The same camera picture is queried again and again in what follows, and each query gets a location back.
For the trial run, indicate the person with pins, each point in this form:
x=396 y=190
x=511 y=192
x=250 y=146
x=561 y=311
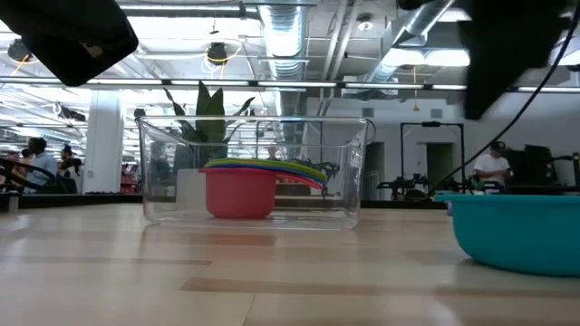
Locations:
x=68 y=156
x=491 y=165
x=41 y=160
x=13 y=159

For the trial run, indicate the white building column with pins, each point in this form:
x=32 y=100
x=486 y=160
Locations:
x=104 y=140

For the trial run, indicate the yellow hanging pendant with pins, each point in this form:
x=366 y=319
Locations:
x=415 y=106

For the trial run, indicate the ribbed silver ventilation duct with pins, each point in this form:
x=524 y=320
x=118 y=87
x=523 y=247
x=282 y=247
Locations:
x=283 y=31

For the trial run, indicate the green plastic measuring cup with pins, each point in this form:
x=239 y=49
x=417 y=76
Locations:
x=272 y=164

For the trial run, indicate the dark background table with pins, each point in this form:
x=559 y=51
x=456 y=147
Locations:
x=544 y=189

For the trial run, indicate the green plant in white pot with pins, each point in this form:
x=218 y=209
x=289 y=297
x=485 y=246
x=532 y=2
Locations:
x=210 y=108

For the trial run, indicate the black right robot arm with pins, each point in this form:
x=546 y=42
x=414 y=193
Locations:
x=412 y=3

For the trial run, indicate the smooth silver ventilation duct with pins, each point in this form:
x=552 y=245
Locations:
x=421 y=27

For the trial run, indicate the red plastic measuring cup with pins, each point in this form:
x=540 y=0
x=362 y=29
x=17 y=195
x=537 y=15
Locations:
x=240 y=194

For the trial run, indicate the black background equipment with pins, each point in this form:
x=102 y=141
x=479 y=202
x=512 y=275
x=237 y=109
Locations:
x=537 y=165

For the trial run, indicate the black metal stand frame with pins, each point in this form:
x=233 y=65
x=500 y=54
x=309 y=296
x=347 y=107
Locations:
x=432 y=123

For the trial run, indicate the teal plastic measuring cup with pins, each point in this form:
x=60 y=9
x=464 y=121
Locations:
x=521 y=235

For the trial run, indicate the clear plastic basket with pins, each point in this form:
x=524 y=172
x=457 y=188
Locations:
x=172 y=136

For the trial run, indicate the ceiling light strip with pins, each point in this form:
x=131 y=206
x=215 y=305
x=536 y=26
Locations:
x=448 y=87
x=383 y=85
x=208 y=83
x=296 y=84

